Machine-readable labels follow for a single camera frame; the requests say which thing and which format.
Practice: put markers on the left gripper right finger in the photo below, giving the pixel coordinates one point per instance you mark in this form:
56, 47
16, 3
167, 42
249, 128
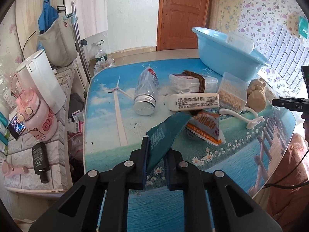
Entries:
184, 176

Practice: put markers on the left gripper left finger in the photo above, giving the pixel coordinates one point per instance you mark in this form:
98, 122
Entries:
126, 176

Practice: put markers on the green foil packet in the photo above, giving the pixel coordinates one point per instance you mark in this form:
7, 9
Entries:
162, 137

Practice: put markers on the clear bottle silver cap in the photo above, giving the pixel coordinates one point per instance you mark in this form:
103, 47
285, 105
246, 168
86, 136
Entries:
146, 93

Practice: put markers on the clear plastic box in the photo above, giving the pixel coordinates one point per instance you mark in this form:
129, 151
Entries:
240, 41

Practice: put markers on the right hand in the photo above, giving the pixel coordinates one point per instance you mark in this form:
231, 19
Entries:
305, 117

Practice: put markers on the white razor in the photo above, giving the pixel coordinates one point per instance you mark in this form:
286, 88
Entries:
251, 123

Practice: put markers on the orange snack packet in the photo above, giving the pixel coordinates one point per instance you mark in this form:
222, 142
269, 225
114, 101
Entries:
205, 126

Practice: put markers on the clear toothpick box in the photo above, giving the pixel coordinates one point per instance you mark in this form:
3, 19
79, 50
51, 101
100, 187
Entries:
232, 93

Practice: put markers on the white rectangular package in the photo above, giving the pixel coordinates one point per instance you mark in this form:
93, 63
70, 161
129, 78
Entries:
193, 101

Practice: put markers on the black cosmetic bottle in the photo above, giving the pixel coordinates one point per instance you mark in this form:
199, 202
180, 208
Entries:
40, 161

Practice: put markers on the light blue plastic basin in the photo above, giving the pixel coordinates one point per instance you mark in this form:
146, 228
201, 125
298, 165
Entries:
222, 57

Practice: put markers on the pink cartoon cup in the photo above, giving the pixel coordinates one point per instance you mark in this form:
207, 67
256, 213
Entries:
36, 115

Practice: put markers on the water bottle on floor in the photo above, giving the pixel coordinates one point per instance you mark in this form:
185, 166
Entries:
100, 55

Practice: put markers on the pink handheld device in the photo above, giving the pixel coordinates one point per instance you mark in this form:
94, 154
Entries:
9, 171

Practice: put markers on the smartphone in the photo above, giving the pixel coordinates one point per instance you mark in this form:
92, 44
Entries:
15, 127

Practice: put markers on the white electric kettle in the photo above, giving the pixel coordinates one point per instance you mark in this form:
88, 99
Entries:
36, 73

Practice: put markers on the metal rack pole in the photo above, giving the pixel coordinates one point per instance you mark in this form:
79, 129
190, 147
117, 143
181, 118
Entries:
79, 48

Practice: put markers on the grey tote bag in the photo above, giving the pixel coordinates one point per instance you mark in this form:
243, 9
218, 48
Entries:
58, 41

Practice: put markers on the wooden door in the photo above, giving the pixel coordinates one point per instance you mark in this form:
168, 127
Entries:
176, 18

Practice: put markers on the blue hanging bag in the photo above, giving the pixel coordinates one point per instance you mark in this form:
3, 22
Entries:
48, 15

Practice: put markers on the floss box with hair tie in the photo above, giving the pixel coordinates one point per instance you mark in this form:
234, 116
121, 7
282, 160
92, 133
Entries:
191, 82

